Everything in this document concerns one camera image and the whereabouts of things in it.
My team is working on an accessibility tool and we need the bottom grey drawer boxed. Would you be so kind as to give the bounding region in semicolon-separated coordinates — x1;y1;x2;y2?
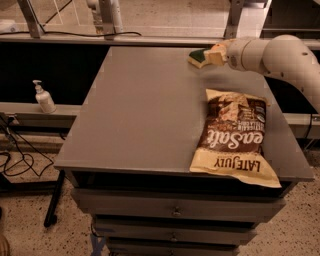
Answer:
107;241;239;256

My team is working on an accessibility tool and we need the black table leg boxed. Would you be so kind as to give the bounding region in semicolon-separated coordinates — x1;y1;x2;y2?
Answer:
44;170;65;228

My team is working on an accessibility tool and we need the Late July chips bag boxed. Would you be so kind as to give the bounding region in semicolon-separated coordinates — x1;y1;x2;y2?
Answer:
190;89;280;188

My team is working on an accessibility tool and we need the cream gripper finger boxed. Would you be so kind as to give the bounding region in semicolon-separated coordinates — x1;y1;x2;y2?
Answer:
205;45;227;66

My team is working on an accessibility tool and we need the grey drawer cabinet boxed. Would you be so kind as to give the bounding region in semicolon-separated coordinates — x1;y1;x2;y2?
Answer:
55;47;313;249

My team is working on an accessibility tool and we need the top grey drawer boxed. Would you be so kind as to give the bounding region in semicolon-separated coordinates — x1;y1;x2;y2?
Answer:
71;188;286;223

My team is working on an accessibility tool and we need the white pump bottle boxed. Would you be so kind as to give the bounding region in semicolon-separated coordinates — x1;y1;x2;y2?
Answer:
33;80;56;113

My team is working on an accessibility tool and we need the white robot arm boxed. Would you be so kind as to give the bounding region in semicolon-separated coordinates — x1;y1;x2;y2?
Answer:
204;35;320;112

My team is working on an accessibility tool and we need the green yellow sponge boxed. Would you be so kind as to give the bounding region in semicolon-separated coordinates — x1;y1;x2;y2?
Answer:
188;49;211;69

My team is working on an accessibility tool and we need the middle grey drawer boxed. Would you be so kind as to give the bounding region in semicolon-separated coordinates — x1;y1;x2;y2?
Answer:
95;219;256;245

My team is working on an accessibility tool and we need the black cable on rail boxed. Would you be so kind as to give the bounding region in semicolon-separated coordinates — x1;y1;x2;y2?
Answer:
0;0;143;38

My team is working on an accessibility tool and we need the black floor cable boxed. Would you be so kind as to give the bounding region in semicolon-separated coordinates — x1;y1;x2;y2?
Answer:
0;113;68;178

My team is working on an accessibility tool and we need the grey metal rail frame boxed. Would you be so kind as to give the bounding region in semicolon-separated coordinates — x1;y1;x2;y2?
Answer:
0;0;319;50

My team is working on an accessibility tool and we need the grey drawer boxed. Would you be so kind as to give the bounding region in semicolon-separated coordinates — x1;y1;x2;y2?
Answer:
95;219;256;245
107;241;239;256
71;188;286;223

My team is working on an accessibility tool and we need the grey side shelf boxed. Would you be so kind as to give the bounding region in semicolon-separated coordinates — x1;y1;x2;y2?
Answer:
0;102;81;128

